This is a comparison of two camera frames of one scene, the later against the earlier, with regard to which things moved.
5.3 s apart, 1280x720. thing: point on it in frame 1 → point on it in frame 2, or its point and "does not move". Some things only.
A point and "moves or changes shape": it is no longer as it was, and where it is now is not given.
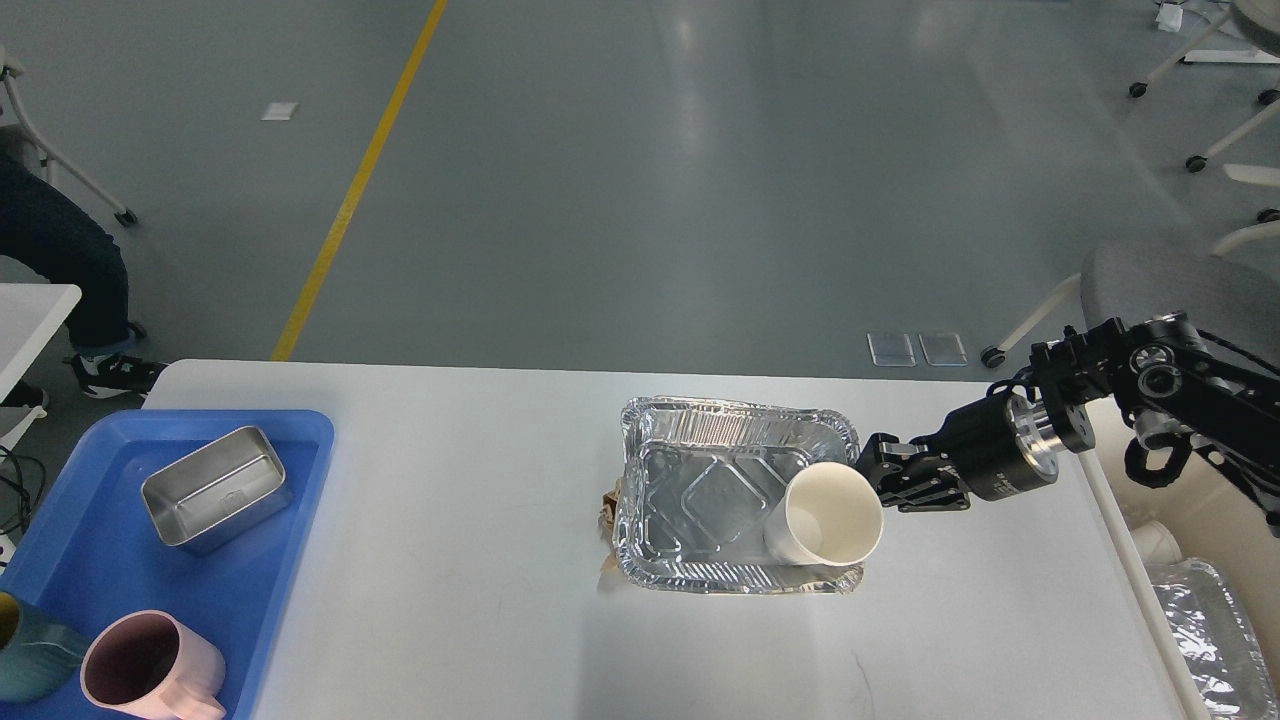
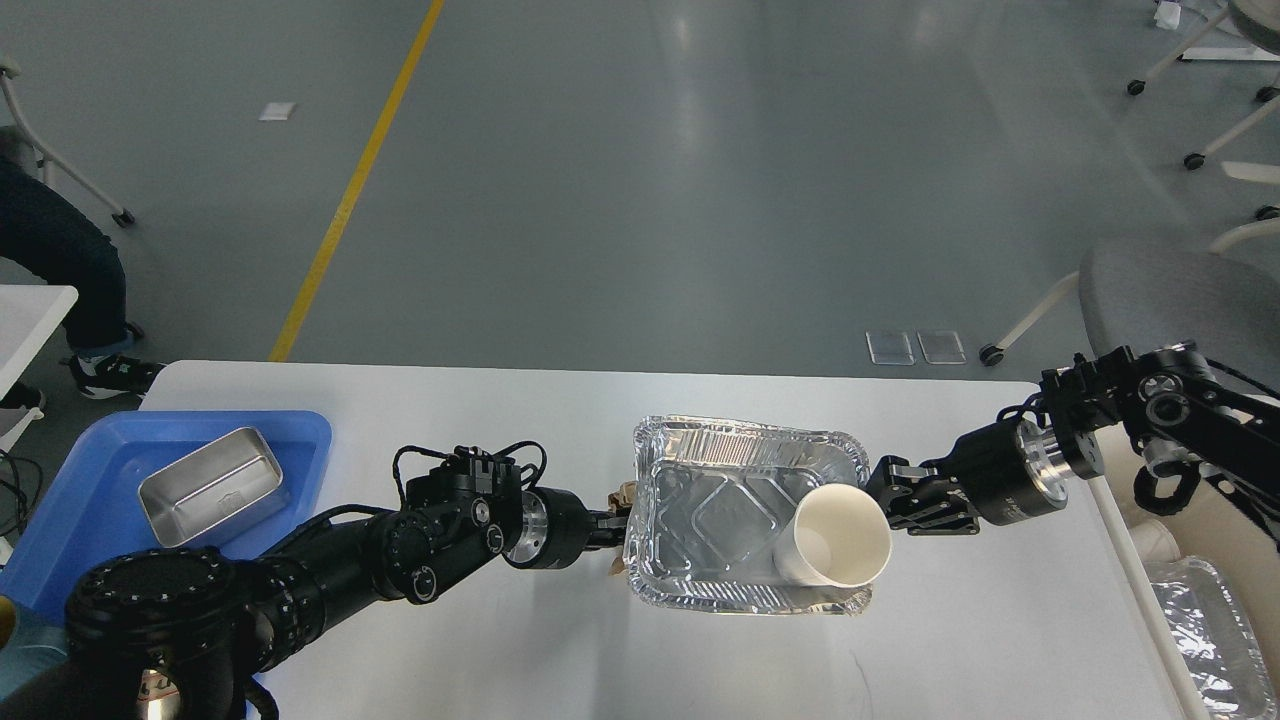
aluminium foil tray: (697, 482) moves or changes shape
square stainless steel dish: (205, 500) does not move
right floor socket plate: (943, 349) does not move
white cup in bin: (1156, 543) does not move
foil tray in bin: (1222, 658) does not move
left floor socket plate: (891, 349) does not move
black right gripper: (999, 446) → (1005, 472)
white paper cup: (830, 514) moves or changes shape
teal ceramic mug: (41, 657) does not move
